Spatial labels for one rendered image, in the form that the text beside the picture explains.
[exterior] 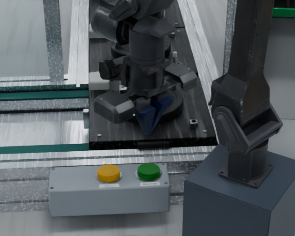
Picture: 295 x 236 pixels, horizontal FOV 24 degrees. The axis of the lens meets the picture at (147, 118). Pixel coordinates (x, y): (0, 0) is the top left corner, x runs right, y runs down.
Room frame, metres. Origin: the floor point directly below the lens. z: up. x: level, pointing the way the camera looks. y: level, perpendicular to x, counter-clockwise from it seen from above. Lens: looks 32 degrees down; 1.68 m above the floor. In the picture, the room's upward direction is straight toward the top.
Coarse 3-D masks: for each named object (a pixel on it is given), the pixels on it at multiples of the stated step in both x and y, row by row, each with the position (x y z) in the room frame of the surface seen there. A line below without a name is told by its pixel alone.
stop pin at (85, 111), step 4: (84, 112) 1.17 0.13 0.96; (88, 112) 1.17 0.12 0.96; (84, 116) 1.17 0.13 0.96; (88, 116) 1.17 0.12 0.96; (84, 120) 1.17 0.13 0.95; (88, 120) 1.17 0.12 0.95; (84, 124) 1.17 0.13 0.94; (88, 124) 1.17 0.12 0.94; (84, 128) 1.17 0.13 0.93; (88, 128) 1.17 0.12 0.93
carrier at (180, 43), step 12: (96, 36) 1.50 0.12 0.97; (180, 36) 1.51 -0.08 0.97; (96, 48) 1.45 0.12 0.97; (108, 48) 1.45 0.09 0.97; (120, 48) 1.41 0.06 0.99; (168, 48) 1.41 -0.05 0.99; (180, 48) 1.45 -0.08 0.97; (96, 60) 1.38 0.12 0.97; (180, 60) 1.38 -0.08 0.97; (192, 60) 1.38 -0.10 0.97
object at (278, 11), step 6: (276, 0) 1.16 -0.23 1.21; (282, 0) 1.16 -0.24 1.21; (288, 0) 1.16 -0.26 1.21; (294, 0) 1.16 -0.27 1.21; (276, 6) 1.15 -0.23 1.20; (282, 6) 1.15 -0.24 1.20; (288, 6) 1.15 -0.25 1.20; (294, 6) 1.15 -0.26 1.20; (276, 12) 1.12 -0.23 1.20; (282, 12) 1.12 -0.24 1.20; (288, 12) 1.12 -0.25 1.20; (294, 12) 1.12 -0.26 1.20; (294, 18) 1.12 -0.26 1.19
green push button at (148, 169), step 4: (144, 164) 0.98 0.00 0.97; (148, 164) 0.98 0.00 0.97; (152, 164) 0.98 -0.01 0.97; (140, 168) 0.97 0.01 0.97; (144, 168) 0.97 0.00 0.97; (148, 168) 0.97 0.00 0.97; (152, 168) 0.97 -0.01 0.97; (156, 168) 0.97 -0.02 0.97; (140, 172) 0.96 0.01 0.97; (144, 172) 0.95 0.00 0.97; (148, 172) 0.95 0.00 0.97; (152, 172) 0.95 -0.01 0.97; (156, 172) 0.95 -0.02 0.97; (140, 176) 0.95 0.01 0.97; (144, 176) 0.95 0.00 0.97; (148, 176) 0.95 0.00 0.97; (152, 176) 0.95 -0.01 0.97; (156, 176) 0.95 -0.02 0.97
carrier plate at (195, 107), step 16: (96, 96) 1.22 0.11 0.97; (192, 96) 1.22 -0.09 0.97; (192, 112) 1.16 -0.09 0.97; (208, 112) 1.16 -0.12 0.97; (96, 128) 1.10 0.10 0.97; (112, 128) 1.10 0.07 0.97; (128, 128) 1.10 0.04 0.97; (160, 128) 1.10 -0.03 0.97; (176, 128) 1.10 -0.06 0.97; (192, 128) 1.10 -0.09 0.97; (208, 128) 1.10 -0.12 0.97; (96, 144) 1.05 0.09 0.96; (112, 144) 1.06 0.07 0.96; (128, 144) 1.06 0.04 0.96; (176, 144) 1.06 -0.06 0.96; (192, 144) 1.07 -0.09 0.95; (208, 144) 1.07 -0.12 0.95
